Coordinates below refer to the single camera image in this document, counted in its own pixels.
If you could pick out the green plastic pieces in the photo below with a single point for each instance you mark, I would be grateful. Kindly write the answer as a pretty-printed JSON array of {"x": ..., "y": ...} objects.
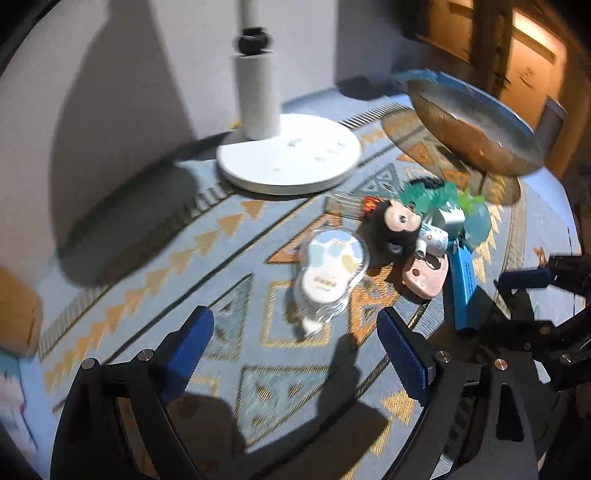
[{"x": 426, "y": 193}]

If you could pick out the red orange small toy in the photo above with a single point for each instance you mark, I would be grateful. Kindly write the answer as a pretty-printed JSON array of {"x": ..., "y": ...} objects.
[{"x": 370, "y": 204}]

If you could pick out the small white figurine toy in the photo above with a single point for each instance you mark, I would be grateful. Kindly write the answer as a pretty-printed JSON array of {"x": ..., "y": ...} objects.
[{"x": 431, "y": 240}]

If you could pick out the white desk lamp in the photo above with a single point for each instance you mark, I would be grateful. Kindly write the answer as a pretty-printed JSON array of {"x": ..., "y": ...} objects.
[{"x": 272, "y": 153}]

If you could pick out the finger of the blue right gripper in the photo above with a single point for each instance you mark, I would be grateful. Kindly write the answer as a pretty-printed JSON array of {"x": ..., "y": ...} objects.
[{"x": 538, "y": 278}]

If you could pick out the blue rectangular box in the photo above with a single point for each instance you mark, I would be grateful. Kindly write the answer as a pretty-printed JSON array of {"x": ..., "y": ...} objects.
[{"x": 464, "y": 286}]

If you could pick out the brown cylindrical pencil holder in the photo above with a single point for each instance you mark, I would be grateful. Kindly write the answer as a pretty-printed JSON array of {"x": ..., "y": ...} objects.
[{"x": 20, "y": 316}]

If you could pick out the clear cased white blue item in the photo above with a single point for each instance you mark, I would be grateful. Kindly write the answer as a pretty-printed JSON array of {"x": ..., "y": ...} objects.
[{"x": 332, "y": 262}]

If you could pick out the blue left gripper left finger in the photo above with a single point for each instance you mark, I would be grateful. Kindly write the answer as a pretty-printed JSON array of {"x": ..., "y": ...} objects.
[{"x": 180, "y": 352}]

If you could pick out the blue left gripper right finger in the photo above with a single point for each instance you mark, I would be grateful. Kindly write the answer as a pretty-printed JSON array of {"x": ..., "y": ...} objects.
[{"x": 409, "y": 353}]

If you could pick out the black plush toy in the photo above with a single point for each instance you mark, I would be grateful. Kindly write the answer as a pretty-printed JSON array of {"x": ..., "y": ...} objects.
[{"x": 394, "y": 229}]

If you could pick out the wooden door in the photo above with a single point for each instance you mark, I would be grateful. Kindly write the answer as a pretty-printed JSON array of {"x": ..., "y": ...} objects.
[{"x": 523, "y": 54}]

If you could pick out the patterned blue woven mat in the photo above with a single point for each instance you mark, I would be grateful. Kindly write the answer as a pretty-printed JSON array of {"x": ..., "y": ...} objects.
[{"x": 265, "y": 402}]

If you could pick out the pink flat plastic case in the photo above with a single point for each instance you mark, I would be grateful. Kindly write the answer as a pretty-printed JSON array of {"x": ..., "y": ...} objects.
[{"x": 425, "y": 277}]

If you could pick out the white charger plug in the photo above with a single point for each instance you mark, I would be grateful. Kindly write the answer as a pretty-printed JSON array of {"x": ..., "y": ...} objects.
[{"x": 451, "y": 220}]

